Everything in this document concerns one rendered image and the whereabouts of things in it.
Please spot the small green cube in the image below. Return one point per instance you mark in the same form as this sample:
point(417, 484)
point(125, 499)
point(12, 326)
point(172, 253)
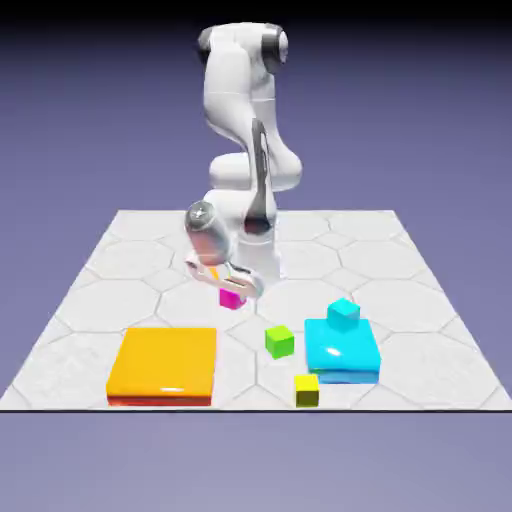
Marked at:
point(279, 341)

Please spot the small magenta cube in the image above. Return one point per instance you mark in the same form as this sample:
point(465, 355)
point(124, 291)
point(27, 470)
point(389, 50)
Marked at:
point(231, 300)

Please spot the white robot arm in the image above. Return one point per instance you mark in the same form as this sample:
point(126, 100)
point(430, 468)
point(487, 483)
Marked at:
point(240, 100)

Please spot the large cyan box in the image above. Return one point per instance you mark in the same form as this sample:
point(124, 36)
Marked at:
point(340, 354)

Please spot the large orange box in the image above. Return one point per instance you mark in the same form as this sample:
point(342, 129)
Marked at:
point(164, 364)

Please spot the small yellow cube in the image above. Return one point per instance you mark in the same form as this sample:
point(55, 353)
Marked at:
point(306, 390)

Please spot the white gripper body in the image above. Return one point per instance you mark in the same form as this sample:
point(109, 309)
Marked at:
point(224, 280)

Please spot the small cyan cube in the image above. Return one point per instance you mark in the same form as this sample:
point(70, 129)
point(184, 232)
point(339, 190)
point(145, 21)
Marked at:
point(343, 314)

